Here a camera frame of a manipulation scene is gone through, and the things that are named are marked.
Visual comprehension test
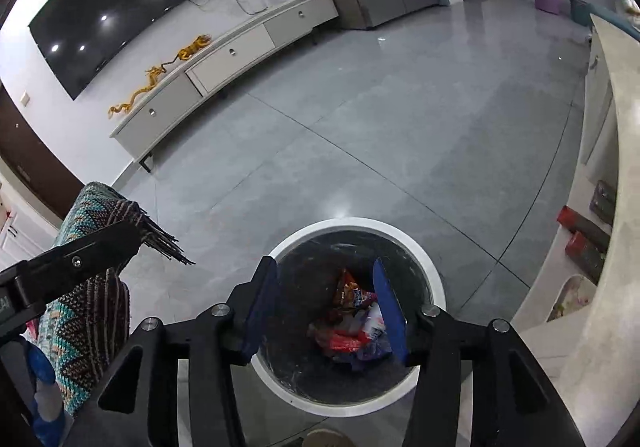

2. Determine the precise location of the white round trash bin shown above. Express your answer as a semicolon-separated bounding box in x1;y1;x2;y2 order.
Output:
252;218;447;418

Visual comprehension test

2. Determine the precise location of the left blue white gloved hand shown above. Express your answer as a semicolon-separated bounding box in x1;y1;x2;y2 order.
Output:
24;342;66;447

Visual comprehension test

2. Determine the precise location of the zigzag patterned rug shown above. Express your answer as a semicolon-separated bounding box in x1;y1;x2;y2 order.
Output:
36;182;191;417

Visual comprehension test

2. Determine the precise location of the red snack bag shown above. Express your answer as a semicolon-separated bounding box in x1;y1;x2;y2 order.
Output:
309;268;379;353

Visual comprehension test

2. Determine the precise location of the dark brown entrance door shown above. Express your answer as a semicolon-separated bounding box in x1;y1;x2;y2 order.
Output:
0;86;85;220

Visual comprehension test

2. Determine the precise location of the white marble counter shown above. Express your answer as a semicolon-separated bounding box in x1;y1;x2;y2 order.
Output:
512;14;640;447

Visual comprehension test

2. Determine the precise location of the purple plastic bag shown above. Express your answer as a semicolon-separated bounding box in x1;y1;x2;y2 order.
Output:
341;328;392;371

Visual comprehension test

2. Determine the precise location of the golden tiger ornament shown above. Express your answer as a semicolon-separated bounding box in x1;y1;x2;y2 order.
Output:
177;34;212;62

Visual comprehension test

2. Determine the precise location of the white shoe cabinet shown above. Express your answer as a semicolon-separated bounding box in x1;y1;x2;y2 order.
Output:
1;178;58;269

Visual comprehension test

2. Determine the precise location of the grey white TV cabinet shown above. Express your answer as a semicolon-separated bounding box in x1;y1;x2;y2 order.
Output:
111;0;338;163

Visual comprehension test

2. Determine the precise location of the golden dragon ornament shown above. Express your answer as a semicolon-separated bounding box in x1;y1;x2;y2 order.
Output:
107;65;167;119

